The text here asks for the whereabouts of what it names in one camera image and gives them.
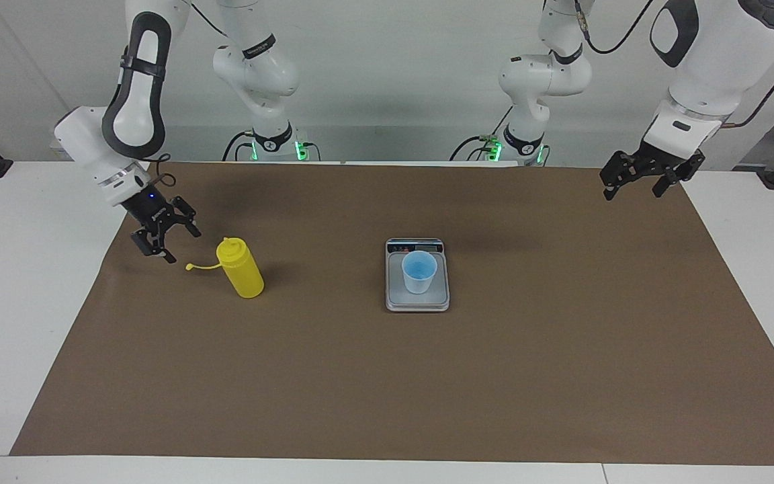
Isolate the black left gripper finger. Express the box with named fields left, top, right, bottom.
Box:
left=600, top=153, right=638, bottom=201
left=652, top=173, right=687, bottom=198

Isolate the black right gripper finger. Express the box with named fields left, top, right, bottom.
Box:
left=171, top=197, right=202, bottom=238
left=130, top=227, right=178, bottom=265

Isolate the yellow squeeze bottle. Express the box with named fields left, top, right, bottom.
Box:
left=185, top=237, right=265, bottom=299

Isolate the light blue plastic cup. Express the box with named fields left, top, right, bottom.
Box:
left=402, top=251, right=439, bottom=295

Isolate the silver digital kitchen scale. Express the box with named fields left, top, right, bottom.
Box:
left=385, top=237, right=451, bottom=313

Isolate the brown paper table mat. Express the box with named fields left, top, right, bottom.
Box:
left=9, top=161, right=774, bottom=466

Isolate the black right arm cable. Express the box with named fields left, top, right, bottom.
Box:
left=147, top=153, right=178, bottom=190

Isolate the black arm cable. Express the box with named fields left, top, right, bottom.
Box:
left=575, top=0, right=774, bottom=128
left=147, top=153, right=178, bottom=190

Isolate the black base cable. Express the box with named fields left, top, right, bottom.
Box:
left=222, top=131, right=257, bottom=162
left=449, top=104, right=515, bottom=162

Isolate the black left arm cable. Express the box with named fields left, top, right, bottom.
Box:
left=575, top=0, right=774, bottom=128

